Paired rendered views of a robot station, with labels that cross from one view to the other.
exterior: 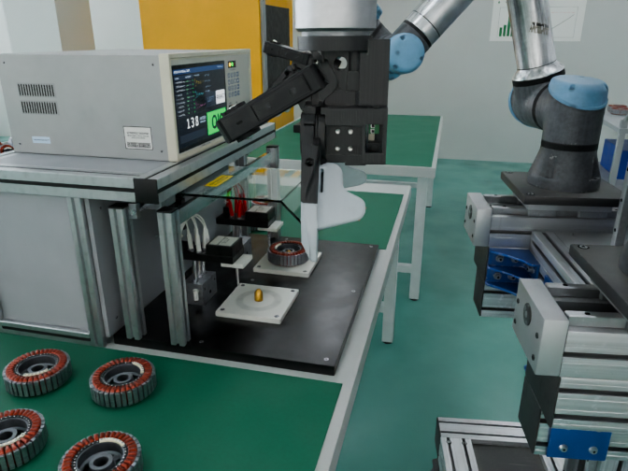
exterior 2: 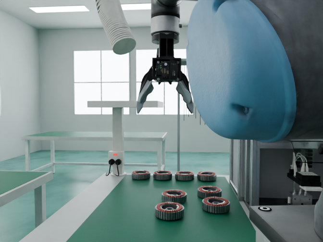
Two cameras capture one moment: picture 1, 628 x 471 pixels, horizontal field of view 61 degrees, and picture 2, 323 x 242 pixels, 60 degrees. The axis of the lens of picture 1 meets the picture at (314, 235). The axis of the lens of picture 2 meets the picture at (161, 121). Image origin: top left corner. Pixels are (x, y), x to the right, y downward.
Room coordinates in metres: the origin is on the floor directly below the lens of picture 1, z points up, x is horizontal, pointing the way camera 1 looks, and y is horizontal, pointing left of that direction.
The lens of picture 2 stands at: (0.41, -0.74, 1.17)
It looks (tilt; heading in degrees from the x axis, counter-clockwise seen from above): 3 degrees down; 81
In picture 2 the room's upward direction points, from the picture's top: straight up
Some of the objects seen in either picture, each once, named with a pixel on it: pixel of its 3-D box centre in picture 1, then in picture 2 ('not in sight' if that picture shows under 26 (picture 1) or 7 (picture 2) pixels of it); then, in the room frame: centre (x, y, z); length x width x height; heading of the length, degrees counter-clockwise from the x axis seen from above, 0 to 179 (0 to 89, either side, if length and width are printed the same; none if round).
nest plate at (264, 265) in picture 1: (288, 261); not in sight; (1.33, 0.07, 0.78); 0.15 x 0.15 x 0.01; 76
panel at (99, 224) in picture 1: (178, 218); (318, 164); (1.27, 0.34, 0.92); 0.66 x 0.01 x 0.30; 166
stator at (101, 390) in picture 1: (123, 380); (216, 204); (0.80, 0.34, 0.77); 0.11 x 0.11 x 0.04
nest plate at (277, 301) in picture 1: (259, 302); not in sight; (1.09, 0.13, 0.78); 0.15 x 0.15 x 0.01; 76
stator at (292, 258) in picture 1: (288, 252); not in sight; (1.33, 0.07, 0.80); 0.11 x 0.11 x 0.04
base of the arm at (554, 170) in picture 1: (565, 162); not in sight; (1.17, -0.57, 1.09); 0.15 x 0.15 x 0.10
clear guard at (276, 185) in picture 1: (250, 194); (315, 145); (1.09, 0.14, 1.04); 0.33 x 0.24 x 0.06; 76
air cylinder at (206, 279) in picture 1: (200, 287); (299, 199); (1.13, 0.27, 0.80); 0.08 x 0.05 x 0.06; 166
